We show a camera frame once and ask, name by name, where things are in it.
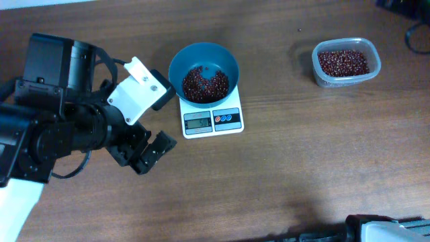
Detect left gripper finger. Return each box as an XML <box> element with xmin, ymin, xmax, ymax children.
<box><xmin>130</xmin><ymin>148</ymin><xmax>161</xmax><ymax>175</ymax></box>
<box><xmin>148</xmin><ymin>131</ymin><xmax>177</xmax><ymax>158</ymax></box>

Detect red beans in bowl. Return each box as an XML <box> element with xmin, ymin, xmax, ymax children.
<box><xmin>182</xmin><ymin>66</ymin><xmax>229</xmax><ymax>104</ymax></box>

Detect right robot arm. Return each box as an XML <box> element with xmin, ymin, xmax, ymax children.
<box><xmin>344</xmin><ymin>0</ymin><xmax>429</xmax><ymax>242</ymax></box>

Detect white digital kitchen scale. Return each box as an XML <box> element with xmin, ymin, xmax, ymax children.
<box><xmin>179</xmin><ymin>87</ymin><xmax>245</xmax><ymax>139</ymax></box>

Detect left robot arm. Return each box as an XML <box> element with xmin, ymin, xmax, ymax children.
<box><xmin>1</xmin><ymin>33</ymin><xmax>176</xmax><ymax>241</ymax></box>

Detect clear plastic bean container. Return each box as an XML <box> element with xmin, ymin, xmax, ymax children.
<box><xmin>312</xmin><ymin>38</ymin><xmax>382</xmax><ymax>88</ymax></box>

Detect blue plastic bowl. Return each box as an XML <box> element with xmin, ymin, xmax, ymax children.
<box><xmin>168</xmin><ymin>42</ymin><xmax>240</xmax><ymax>108</ymax></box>

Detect red beans pile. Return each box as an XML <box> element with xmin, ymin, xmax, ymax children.
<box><xmin>317</xmin><ymin>50</ymin><xmax>370</xmax><ymax>77</ymax></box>

